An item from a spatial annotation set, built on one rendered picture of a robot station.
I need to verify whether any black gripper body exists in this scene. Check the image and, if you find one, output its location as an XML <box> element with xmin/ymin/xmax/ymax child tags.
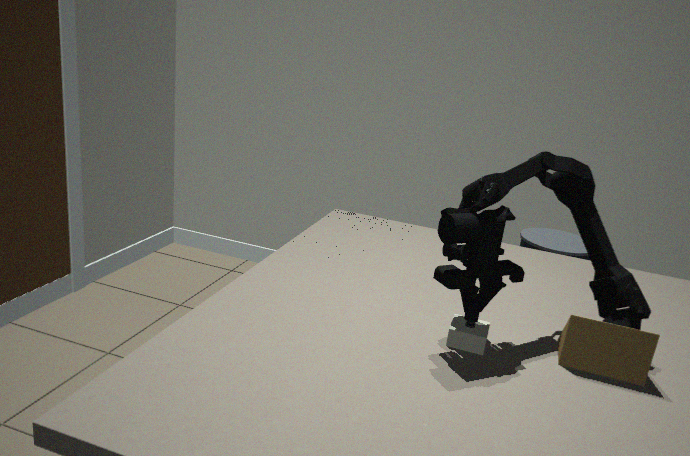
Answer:
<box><xmin>433</xmin><ymin>241</ymin><xmax>525</xmax><ymax>290</ymax></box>

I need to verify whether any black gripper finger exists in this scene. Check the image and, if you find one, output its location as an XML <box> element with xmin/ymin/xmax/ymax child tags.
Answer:
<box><xmin>478</xmin><ymin>278</ymin><xmax>506</xmax><ymax>312</ymax></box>
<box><xmin>459</xmin><ymin>286</ymin><xmax>479</xmax><ymax>314</ymax></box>

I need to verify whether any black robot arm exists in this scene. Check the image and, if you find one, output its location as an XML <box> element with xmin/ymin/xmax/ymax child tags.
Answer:
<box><xmin>438</xmin><ymin>151</ymin><xmax>651</xmax><ymax>330</ymax></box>

